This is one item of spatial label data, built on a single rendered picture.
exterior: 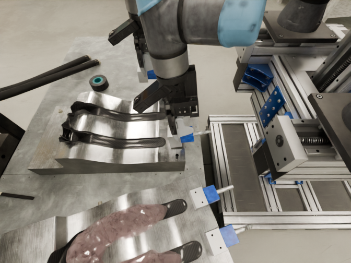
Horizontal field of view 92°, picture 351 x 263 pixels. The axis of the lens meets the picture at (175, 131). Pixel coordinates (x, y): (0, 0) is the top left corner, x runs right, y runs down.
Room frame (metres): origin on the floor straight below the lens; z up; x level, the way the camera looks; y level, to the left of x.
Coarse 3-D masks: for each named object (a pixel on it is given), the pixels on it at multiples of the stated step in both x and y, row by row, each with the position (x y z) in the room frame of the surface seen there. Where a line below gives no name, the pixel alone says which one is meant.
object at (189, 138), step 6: (168, 126) 0.29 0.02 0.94; (192, 126) 0.30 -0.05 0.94; (168, 132) 0.27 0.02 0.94; (198, 132) 0.28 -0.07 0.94; (204, 132) 0.27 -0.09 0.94; (210, 132) 0.27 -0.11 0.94; (168, 138) 0.25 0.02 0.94; (180, 138) 0.25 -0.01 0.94; (186, 138) 0.26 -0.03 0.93; (192, 138) 0.26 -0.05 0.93; (174, 144) 0.25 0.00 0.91; (180, 144) 0.25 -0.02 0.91
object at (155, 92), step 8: (152, 88) 0.30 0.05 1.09; (160, 88) 0.28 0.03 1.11; (168, 88) 0.28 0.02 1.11; (136, 96) 0.31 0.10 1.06; (144, 96) 0.29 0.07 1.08; (152, 96) 0.28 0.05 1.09; (160, 96) 0.28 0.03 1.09; (136, 104) 0.28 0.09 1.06; (144, 104) 0.27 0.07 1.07; (152, 104) 0.27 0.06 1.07
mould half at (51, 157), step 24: (96, 96) 0.43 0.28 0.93; (96, 120) 0.33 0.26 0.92; (48, 144) 0.28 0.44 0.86; (72, 144) 0.24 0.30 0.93; (168, 144) 0.26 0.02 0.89; (48, 168) 0.19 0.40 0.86; (72, 168) 0.19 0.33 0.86; (96, 168) 0.19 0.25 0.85; (120, 168) 0.20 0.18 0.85; (144, 168) 0.20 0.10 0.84; (168, 168) 0.20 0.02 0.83
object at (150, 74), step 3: (138, 66) 0.56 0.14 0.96; (138, 69) 0.54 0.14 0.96; (153, 69) 0.56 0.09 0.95; (138, 72) 0.53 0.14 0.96; (141, 72) 0.53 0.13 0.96; (147, 72) 0.55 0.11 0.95; (150, 72) 0.55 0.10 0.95; (153, 72) 0.55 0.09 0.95; (138, 75) 0.53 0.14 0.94; (141, 75) 0.53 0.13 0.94; (147, 75) 0.54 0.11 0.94; (150, 75) 0.54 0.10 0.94; (153, 75) 0.54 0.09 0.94; (138, 78) 0.53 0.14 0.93; (141, 78) 0.53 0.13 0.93; (144, 78) 0.53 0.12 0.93; (147, 78) 0.53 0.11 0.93; (150, 78) 0.54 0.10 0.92; (153, 78) 0.54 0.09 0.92; (156, 78) 0.54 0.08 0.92; (141, 81) 0.53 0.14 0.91; (144, 81) 0.53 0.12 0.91; (147, 81) 0.53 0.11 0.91
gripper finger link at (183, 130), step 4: (176, 120) 0.26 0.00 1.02; (180, 120) 0.26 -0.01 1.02; (176, 124) 0.25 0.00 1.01; (180, 124) 0.25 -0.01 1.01; (184, 124) 0.26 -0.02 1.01; (180, 128) 0.25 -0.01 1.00; (184, 128) 0.25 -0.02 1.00; (188, 128) 0.25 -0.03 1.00; (192, 128) 0.25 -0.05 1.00; (180, 132) 0.25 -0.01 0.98; (184, 132) 0.25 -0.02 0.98; (188, 132) 0.25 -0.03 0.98; (192, 132) 0.25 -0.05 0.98; (172, 136) 0.24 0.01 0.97; (176, 136) 0.24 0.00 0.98; (180, 136) 0.24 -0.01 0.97; (176, 140) 0.24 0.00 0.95
